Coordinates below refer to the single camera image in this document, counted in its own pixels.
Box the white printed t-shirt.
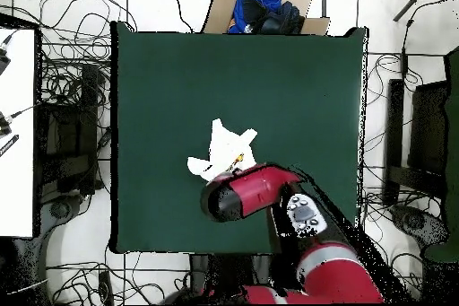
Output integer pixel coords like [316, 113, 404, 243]
[186, 118, 259, 182]

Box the dark green table cloth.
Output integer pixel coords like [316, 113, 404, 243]
[109, 20, 369, 255]

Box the brown cardboard box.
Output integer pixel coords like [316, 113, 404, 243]
[200, 0, 332, 36]

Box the dark navy garment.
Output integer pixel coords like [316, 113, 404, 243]
[241, 0, 306, 35]

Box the black metal stand base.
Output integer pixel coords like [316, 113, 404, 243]
[35, 63, 105, 196]
[383, 77, 451, 206]

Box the black power strip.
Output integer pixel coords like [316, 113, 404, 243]
[98, 269, 115, 306]

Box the white side table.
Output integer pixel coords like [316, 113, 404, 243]
[0, 27, 37, 239]

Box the black label strip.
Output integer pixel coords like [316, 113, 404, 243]
[0, 134, 20, 158]

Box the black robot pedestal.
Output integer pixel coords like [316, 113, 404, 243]
[187, 253, 273, 305]

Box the black cable tangle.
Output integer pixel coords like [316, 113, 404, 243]
[358, 52, 426, 214]
[0, 0, 139, 106]
[46, 244, 202, 305]

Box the single black cable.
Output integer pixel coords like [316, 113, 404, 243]
[156, 0, 195, 33]

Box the grey pedestal leg with caster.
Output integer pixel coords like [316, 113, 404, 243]
[35, 194, 87, 249]
[388, 203, 449, 249]

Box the black cable with adapter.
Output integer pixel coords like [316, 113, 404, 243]
[400, 0, 459, 83]

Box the black camera device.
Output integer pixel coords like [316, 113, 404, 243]
[0, 41, 12, 75]
[0, 111, 13, 136]

